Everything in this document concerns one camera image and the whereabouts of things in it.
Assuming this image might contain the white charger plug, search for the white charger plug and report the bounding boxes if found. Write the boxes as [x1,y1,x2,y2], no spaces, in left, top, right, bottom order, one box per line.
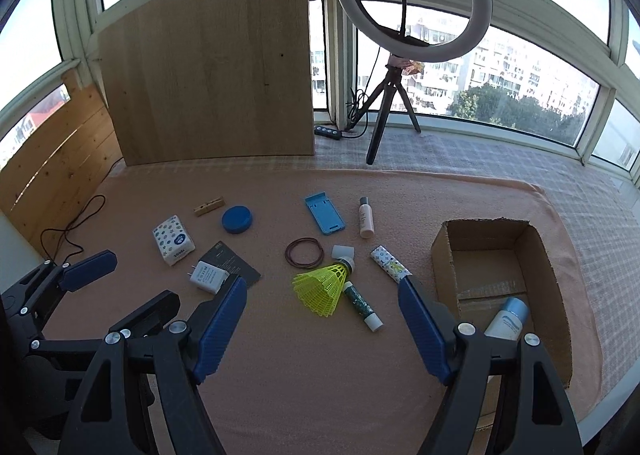
[188,260,231,295]

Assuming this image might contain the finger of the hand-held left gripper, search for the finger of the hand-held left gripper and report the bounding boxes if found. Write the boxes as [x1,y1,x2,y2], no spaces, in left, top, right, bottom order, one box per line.
[107,289,182,343]
[2,249,119,336]

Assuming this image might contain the large wooden board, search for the large wooden board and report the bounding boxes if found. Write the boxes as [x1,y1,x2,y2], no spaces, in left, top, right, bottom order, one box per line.
[97,0,316,167]

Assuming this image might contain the wooden plank panel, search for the wooden plank panel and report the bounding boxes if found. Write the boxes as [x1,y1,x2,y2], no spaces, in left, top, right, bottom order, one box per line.
[0,70,126,261]

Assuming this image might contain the yellow shuttlecock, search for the yellow shuttlecock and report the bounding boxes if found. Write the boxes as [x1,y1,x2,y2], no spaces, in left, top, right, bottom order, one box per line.
[292,257,357,318]

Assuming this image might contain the black ring light cable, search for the black ring light cable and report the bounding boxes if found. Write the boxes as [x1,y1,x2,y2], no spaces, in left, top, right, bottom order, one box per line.
[345,48,383,138]

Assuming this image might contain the wooden clothespin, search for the wooden clothespin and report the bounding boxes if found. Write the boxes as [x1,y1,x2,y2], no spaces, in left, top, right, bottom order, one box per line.
[194,198,226,217]

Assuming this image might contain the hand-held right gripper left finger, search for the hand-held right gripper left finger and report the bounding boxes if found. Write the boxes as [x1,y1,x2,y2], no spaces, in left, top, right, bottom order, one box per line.
[59,276,248,455]

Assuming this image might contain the black card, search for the black card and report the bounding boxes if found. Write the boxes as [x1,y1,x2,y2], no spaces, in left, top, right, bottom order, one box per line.
[200,241,262,288]

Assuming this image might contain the brown rubber bands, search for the brown rubber bands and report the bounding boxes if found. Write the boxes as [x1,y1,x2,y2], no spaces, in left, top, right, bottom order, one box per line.
[285,236,325,269]

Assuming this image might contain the white bottle blue cap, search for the white bottle blue cap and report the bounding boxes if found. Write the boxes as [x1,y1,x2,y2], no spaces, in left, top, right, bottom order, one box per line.
[484,296,530,340]

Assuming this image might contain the thin black cable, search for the thin black cable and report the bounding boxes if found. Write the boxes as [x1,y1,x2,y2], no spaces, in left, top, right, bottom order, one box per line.
[40,158,126,266]

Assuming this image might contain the crumpled colourful wrapper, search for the crumpled colourful wrapper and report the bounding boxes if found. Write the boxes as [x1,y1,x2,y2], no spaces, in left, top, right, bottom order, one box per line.
[387,55,426,77]

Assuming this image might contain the white printed tube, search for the white printed tube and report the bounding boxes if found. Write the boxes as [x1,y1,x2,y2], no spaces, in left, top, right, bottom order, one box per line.
[370,245,413,284]

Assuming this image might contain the black tripod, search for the black tripod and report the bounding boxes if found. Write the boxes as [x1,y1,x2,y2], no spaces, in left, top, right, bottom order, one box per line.
[347,38,423,166]

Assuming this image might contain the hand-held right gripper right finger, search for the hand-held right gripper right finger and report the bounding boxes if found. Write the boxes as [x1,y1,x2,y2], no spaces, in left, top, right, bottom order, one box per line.
[397,276,586,455]

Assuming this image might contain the green glitter tube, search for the green glitter tube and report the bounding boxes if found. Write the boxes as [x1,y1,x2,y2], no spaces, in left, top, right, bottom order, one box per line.
[342,281,383,332]

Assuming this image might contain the small pink bottle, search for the small pink bottle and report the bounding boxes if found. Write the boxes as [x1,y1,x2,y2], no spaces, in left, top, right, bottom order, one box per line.
[358,196,376,239]

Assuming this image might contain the ring light on tripod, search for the ring light on tripod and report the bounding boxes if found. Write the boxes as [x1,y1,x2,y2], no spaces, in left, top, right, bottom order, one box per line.
[0,0,640,186]

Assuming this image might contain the blue round lid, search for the blue round lid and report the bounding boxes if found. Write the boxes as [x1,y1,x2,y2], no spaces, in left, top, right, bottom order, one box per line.
[221,205,255,235]

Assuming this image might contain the cardboard box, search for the cardboard box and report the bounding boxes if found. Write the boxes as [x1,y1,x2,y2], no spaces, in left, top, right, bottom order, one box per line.
[431,218,573,391]

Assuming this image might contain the blue phone stand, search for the blue phone stand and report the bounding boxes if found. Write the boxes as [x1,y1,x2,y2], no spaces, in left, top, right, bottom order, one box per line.
[304,192,347,236]

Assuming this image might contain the star printed tissue pack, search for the star printed tissue pack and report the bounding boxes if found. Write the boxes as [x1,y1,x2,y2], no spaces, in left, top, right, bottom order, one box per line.
[152,215,196,267]

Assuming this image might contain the pink blanket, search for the pink blanket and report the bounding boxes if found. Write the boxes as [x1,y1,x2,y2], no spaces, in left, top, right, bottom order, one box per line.
[42,168,603,455]

